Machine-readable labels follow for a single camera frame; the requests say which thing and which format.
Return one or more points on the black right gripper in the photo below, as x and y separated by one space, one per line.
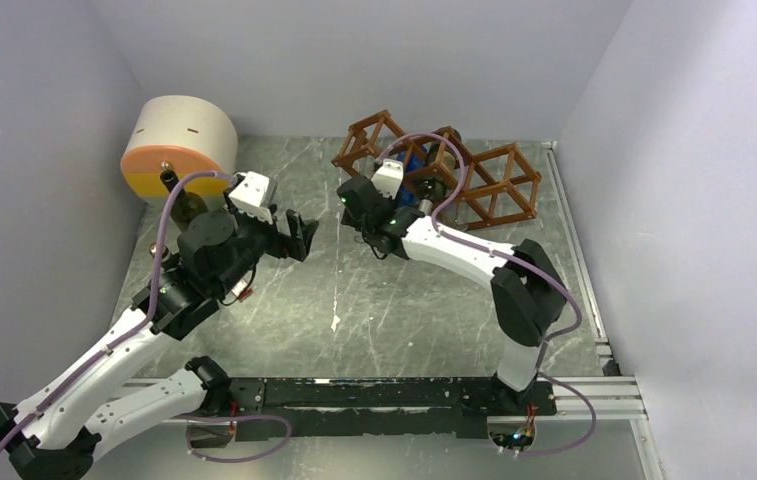
356 224

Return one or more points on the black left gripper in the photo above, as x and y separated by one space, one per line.
297 243

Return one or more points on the green wine bottle brown label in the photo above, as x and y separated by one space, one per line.
433 190

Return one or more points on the dark bottle cream label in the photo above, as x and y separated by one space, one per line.
187 205

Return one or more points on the small dark bottle gold cap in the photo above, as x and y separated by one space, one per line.
157 251

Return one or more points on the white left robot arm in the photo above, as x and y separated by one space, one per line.
62 430

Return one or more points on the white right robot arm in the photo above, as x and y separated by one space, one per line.
528 294

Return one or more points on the brown wooden wine rack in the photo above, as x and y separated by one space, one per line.
497 186

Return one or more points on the small red white card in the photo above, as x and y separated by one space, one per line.
241 290

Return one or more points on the beige orange yellow cylinder box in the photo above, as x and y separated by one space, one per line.
181 133

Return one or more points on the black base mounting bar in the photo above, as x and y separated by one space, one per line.
266 408

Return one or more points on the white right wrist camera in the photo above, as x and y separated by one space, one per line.
388 178

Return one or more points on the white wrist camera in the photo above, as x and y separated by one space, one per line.
253 195
388 178

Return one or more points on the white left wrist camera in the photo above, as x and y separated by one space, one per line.
253 195

